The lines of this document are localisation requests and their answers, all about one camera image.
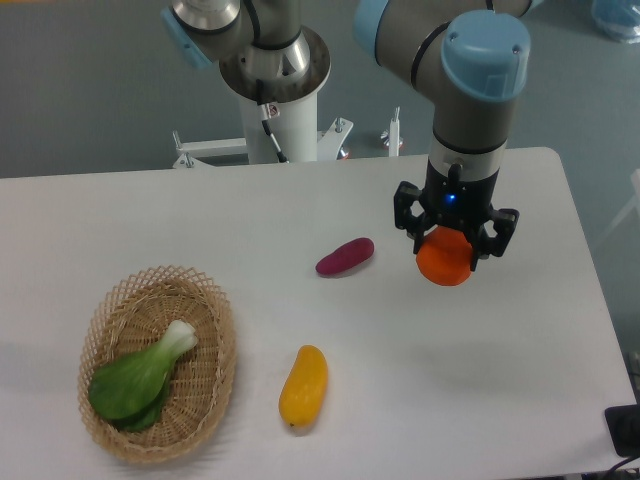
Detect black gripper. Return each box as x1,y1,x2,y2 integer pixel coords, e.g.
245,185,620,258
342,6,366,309
393,160,520,272

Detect orange fruit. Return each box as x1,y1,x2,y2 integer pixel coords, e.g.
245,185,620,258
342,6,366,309
416,226,473,287

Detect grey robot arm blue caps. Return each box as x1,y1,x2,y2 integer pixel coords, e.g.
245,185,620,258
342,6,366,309
161,1,531,262

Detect purple sweet potato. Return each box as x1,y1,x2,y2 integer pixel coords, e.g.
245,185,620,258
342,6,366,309
315,237,375,277

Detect yellow mango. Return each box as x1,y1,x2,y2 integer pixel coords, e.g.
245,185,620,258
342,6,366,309
278,345,329,430

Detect blue object top right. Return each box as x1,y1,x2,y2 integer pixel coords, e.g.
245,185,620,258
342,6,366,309
591,0,639,44

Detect black device at table edge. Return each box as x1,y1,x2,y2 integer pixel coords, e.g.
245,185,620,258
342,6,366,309
604,404,640,457

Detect woven wicker basket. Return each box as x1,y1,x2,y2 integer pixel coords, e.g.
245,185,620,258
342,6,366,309
78,266,236,464

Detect green bok choy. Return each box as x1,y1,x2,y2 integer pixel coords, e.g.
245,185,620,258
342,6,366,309
88,320,198,432

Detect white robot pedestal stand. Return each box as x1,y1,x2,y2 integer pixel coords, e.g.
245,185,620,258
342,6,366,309
171,29,405,170

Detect black cable on pedestal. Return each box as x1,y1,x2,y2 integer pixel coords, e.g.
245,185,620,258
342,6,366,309
253,78,290,164

